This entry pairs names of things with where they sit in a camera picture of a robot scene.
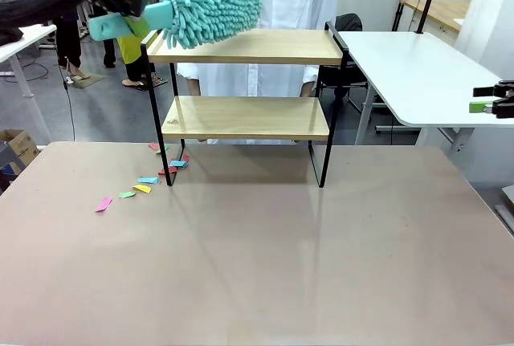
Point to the person's right hand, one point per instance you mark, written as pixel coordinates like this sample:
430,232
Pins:
194,87

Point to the white desk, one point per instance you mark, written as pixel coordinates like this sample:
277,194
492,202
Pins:
24,35

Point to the black office chair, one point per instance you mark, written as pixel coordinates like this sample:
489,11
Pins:
349,23

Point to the white side table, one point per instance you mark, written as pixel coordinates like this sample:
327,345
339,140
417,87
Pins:
421,69

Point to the person in yellow apron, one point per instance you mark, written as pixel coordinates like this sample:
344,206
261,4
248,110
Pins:
130,49

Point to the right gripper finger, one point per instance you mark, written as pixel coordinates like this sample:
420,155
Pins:
484,91
479,107

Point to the yellow paper scrap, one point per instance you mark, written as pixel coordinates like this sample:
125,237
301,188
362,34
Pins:
143,189

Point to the person in dark trousers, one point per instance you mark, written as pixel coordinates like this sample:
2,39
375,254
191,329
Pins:
109,53

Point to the two-tier wooden shelf black frame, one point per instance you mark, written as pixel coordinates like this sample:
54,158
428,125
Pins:
249,119

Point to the person in black clothes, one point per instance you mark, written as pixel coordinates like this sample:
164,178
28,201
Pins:
68,41

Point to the tan floor mat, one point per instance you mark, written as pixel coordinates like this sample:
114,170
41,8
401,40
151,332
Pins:
94,80

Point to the pink paper scrap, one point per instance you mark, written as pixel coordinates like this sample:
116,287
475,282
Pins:
104,204

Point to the teal paper scrap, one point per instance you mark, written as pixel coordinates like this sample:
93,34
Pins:
148,180
177,164

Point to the teal chenille duster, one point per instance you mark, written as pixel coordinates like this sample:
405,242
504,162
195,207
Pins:
213,5

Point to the wooden background table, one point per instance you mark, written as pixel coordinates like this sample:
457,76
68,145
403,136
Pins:
441,10

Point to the grey metal base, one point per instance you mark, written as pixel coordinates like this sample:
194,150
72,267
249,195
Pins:
507,201

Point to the cardboard box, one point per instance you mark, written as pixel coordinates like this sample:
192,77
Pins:
22,147

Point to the person's left hand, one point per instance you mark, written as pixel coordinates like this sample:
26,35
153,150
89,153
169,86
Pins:
307,89

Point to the white paper scrap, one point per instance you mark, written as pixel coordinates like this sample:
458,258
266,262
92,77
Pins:
173,121

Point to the green paper scrap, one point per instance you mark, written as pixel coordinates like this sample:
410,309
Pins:
165,147
126,194

